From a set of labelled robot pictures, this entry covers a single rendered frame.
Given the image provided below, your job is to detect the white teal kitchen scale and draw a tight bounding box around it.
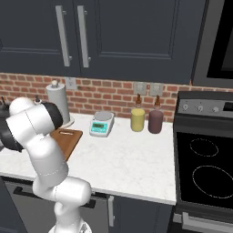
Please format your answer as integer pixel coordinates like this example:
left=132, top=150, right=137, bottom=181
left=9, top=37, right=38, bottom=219
left=88, top=110, right=116, bottom=138

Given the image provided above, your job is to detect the grey base cupboard handle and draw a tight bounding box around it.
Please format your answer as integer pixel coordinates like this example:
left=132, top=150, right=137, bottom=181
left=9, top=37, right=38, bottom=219
left=107, top=195, right=116, bottom=228

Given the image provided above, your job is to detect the wide dark blue cupboard door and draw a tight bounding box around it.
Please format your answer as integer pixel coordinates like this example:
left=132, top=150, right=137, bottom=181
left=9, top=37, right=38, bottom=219
left=72, top=0, right=210, bottom=86

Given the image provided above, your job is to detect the grey wall switch plate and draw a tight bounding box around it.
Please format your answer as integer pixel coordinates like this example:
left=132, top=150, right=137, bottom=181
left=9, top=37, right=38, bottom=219
left=133, top=81, right=148, bottom=96
left=148, top=82, right=165, bottom=97

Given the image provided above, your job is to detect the grey oven door handle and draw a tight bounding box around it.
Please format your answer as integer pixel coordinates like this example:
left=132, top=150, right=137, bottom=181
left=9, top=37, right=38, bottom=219
left=181, top=211, right=233, bottom=233

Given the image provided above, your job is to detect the yellow bottle with brown cap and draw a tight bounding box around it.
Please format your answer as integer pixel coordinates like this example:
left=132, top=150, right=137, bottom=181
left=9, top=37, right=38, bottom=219
left=130, top=93, right=147, bottom=133

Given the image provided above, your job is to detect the grey dishwasher front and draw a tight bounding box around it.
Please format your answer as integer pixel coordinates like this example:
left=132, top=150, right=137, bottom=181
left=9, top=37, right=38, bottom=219
left=4, top=179, right=111, bottom=233

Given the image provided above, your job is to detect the dark blue base cupboard door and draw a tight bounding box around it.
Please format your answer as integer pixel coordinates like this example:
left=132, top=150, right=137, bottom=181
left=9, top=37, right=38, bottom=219
left=107, top=195, right=175, bottom=233

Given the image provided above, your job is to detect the grey wall socket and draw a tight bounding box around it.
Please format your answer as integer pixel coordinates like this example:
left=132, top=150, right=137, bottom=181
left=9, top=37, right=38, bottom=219
left=65, top=76, right=77, bottom=91

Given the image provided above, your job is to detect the white paper towel roll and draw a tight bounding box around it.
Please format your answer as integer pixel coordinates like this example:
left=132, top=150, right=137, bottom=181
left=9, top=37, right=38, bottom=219
left=46, top=79, right=76, bottom=128

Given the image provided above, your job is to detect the black dishwasher handle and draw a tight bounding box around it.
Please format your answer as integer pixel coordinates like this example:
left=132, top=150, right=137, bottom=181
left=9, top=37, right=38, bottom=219
left=13, top=186, right=96, bottom=209

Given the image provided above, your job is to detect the brown wooden cutting board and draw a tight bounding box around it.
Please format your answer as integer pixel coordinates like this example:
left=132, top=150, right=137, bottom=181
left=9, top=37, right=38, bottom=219
left=49, top=127, right=84, bottom=162

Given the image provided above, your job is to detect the dark red bottle brown cap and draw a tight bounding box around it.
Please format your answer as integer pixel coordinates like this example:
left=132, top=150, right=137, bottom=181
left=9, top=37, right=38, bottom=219
left=147, top=95, right=165, bottom=135

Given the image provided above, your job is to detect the dark utensil holder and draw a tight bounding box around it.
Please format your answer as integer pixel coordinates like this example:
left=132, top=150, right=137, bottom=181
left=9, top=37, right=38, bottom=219
left=0, top=96, right=11, bottom=122

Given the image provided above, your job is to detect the dark blue wall cupboard door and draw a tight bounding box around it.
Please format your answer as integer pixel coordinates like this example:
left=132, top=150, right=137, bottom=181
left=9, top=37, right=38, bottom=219
left=0, top=0, right=82, bottom=78

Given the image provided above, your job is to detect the black steel microwave oven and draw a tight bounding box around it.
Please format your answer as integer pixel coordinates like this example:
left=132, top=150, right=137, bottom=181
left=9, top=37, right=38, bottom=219
left=191, top=0, right=233, bottom=89

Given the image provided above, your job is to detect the grey cupboard bar handle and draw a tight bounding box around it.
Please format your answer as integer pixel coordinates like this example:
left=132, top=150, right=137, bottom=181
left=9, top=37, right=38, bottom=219
left=76, top=5, right=92, bottom=68
left=55, top=5, right=74, bottom=68

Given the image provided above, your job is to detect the black electric stove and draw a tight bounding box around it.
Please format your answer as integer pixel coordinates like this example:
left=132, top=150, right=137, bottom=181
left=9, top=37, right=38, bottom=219
left=172, top=90, right=233, bottom=233

